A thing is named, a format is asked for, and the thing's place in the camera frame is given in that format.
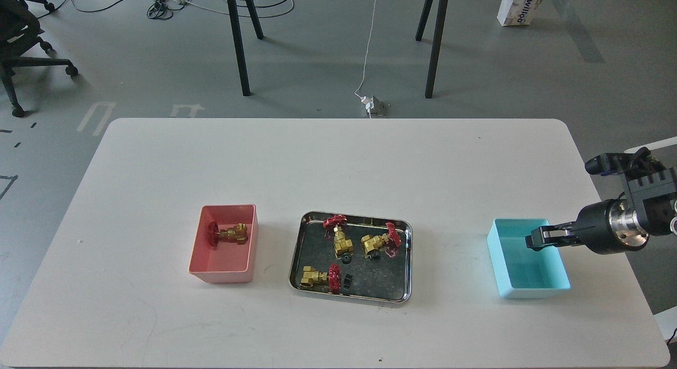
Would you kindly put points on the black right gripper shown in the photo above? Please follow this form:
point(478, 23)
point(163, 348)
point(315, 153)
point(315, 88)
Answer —
point(606, 227)

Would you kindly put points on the shiny metal tray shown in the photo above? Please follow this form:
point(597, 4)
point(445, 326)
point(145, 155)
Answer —
point(384, 280)

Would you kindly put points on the brass valve red handle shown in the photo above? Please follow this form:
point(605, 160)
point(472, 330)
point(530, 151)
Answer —
point(389, 242)
point(237, 234)
point(342, 245)
point(332, 278)

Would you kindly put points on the pink plastic box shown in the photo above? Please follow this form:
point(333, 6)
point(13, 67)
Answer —
point(228, 262)

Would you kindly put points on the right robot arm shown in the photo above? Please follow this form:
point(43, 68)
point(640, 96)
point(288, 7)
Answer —
point(649, 187)

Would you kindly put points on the light blue plastic box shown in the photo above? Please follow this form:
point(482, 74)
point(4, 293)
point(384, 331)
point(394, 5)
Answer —
point(520, 272)

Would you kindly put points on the black gear under valve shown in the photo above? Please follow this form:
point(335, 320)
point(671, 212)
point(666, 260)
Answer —
point(374, 255)

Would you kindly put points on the black gear lower tray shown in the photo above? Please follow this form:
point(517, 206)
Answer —
point(347, 281)

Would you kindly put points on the white cardboard box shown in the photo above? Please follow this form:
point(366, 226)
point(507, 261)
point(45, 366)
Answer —
point(517, 12)

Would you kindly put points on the white chair base leg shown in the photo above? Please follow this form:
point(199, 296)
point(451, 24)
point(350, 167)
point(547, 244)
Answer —
point(653, 145)

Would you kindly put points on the right black table leg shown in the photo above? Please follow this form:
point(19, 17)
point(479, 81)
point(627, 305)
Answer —
point(436, 47)

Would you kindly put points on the black table leg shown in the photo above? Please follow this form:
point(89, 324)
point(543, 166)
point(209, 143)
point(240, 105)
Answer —
point(233, 14)
point(436, 47)

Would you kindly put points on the inner right black leg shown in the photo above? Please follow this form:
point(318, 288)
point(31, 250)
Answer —
point(427, 5)

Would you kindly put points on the inner left black leg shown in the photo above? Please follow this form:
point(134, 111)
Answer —
point(255, 19)

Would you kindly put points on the left black table leg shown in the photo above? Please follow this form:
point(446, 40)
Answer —
point(233, 14)

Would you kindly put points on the black office chair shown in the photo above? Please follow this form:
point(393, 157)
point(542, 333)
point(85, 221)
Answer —
point(20, 32)

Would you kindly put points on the brass valve top red handle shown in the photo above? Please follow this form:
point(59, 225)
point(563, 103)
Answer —
point(342, 245)

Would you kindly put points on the brass valve bottom red handle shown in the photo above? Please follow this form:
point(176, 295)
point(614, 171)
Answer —
point(332, 278)

